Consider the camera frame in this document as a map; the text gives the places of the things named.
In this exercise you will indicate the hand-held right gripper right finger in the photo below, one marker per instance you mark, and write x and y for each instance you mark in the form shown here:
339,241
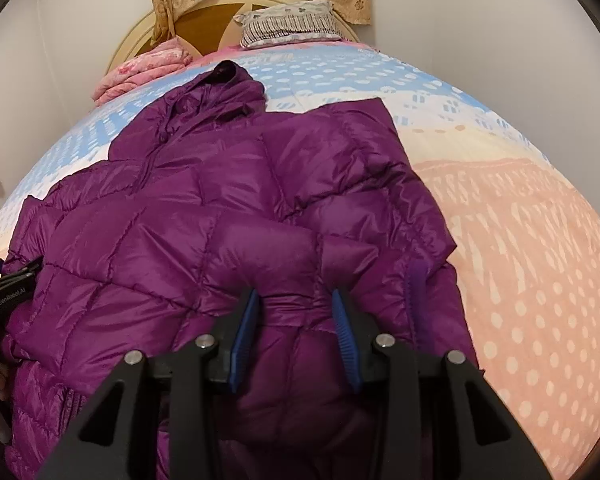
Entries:
345,341

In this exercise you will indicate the cream and wood headboard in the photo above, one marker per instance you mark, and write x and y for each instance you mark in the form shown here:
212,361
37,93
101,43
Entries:
205,35

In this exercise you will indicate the dotted pink and blue bedspread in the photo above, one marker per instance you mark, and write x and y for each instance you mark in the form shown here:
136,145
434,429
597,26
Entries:
520,240

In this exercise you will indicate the purple quilted down jacket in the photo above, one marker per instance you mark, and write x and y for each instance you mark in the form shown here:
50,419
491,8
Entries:
180,220

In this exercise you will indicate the striped patterned pillow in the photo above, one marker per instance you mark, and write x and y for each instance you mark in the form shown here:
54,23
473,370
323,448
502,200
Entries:
290,22

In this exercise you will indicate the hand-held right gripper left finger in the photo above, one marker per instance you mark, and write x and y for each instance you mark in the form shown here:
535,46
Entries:
243,340

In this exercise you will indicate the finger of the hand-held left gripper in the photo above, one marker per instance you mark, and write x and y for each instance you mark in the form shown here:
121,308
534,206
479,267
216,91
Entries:
15,272

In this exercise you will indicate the folded pink floral blanket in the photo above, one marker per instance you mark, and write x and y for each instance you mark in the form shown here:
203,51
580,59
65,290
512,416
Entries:
140,72

